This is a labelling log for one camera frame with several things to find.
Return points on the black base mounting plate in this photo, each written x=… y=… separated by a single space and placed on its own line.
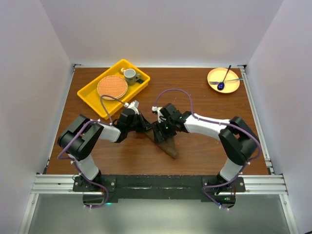
x=173 y=187

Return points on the grey ceramic mug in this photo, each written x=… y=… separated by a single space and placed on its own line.
x=131 y=76

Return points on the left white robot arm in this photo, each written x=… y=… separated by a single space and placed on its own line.
x=79 y=138

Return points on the purple iridescent spoon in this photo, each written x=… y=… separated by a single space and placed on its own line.
x=221 y=85

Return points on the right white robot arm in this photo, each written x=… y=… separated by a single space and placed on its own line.
x=238 y=140

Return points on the brown cloth napkin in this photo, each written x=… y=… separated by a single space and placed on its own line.
x=168 y=146

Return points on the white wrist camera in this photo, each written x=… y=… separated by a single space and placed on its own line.
x=133 y=106
x=160 y=116

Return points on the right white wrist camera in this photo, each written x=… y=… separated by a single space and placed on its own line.
x=160 y=116

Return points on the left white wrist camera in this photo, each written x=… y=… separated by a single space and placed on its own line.
x=133 y=106

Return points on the yellow plastic tray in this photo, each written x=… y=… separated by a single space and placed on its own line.
x=104 y=107

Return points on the iridescent fork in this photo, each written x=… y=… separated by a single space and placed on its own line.
x=217 y=82

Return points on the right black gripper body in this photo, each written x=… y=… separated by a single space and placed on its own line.
x=165 y=127

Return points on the orange woven coaster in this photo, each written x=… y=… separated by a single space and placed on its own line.
x=112 y=86

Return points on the yellow round plate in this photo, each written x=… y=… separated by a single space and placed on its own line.
x=217 y=74

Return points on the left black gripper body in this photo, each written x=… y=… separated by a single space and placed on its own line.
x=137 y=125

